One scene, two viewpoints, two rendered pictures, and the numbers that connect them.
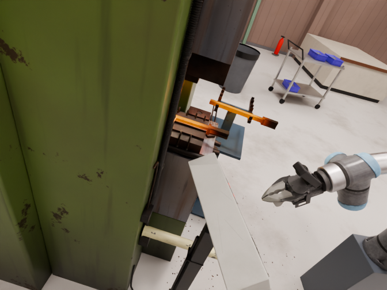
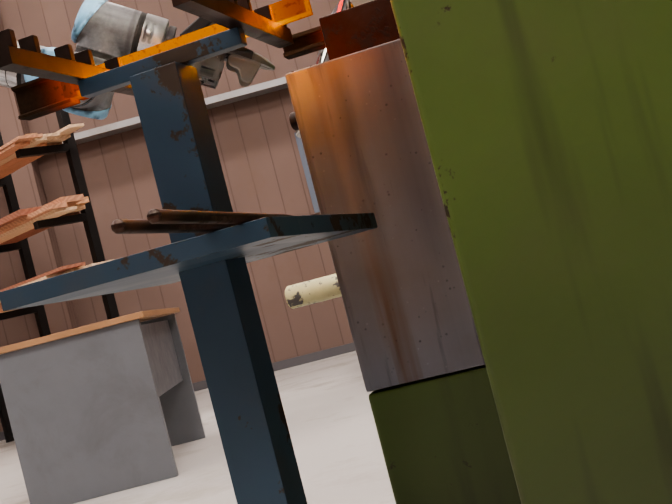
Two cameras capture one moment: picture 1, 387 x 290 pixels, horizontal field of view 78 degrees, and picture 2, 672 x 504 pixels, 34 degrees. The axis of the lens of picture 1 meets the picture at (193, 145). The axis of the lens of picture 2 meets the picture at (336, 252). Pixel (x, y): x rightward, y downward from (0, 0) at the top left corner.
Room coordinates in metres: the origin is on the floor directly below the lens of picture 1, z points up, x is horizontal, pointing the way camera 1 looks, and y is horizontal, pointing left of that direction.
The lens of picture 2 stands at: (2.64, 0.26, 0.62)
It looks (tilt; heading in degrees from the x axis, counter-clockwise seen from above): 2 degrees up; 194
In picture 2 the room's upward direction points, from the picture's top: 14 degrees counter-clockwise
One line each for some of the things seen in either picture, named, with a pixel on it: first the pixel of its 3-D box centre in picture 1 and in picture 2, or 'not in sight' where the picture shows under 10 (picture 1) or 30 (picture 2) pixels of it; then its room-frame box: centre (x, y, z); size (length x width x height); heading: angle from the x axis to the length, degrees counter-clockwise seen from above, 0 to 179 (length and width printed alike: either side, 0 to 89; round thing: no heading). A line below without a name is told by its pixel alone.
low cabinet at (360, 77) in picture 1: (341, 66); not in sight; (6.75, -2.97, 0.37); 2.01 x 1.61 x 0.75; 10
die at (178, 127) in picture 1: (162, 123); not in sight; (0.94, 0.17, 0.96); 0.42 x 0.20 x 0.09; 90
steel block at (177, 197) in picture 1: (155, 156); (537, 182); (0.99, 0.18, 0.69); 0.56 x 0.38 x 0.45; 90
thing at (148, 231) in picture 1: (190, 245); (397, 269); (0.59, -0.13, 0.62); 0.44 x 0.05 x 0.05; 90
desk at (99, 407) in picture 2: not in sight; (111, 398); (-2.35, -2.22, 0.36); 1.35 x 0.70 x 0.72; 16
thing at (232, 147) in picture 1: (222, 134); (210, 256); (1.43, -0.17, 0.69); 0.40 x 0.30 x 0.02; 177
